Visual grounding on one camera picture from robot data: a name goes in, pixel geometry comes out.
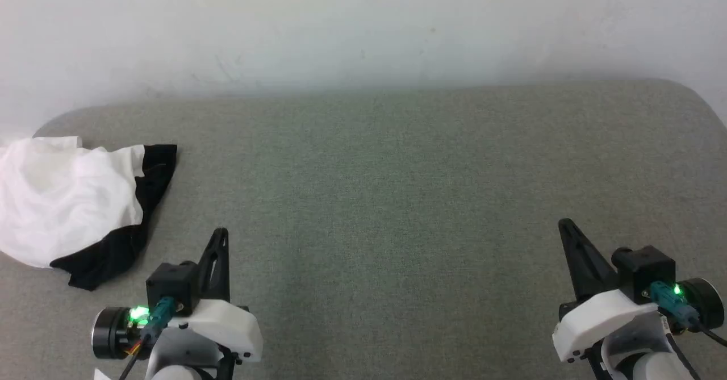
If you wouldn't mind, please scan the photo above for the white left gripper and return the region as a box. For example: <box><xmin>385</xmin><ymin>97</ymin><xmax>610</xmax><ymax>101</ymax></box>
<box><xmin>149</xmin><ymin>228</ymin><xmax>264</xmax><ymax>380</ymax></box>

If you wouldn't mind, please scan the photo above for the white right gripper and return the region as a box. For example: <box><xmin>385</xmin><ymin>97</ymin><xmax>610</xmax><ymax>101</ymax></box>
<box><xmin>553</xmin><ymin>219</ymin><xmax>674</xmax><ymax>365</ymax></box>

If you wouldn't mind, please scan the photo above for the white and black t-shirt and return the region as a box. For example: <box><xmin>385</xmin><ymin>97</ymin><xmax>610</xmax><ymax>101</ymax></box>
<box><xmin>0</xmin><ymin>136</ymin><xmax>178</xmax><ymax>291</ymax></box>

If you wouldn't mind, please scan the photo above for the grey fabric sofa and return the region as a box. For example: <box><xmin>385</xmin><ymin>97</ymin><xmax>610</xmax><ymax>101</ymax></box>
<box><xmin>0</xmin><ymin>79</ymin><xmax>727</xmax><ymax>380</ymax></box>

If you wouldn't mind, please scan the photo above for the teal left camera cable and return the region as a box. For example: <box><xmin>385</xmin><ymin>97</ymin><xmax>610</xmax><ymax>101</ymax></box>
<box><xmin>116</xmin><ymin>296</ymin><xmax>178</xmax><ymax>380</ymax></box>

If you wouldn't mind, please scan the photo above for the teal camera cable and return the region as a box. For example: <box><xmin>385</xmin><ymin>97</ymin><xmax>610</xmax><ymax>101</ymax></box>
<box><xmin>647</xmin><ymin>281</ymin><xmax>727</xmax><ymax>348</ymax></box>
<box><xmin>116</xmin><ymin>296</ymin><xmax>178</xmax><ymax>380</ymax></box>

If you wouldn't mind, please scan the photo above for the teal right camera cable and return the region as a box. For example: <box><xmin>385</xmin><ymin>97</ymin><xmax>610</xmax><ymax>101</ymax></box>
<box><xmin>647</xmin><ymin>281</ymin><xmax>727</xmax><ymax>348</ymax></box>

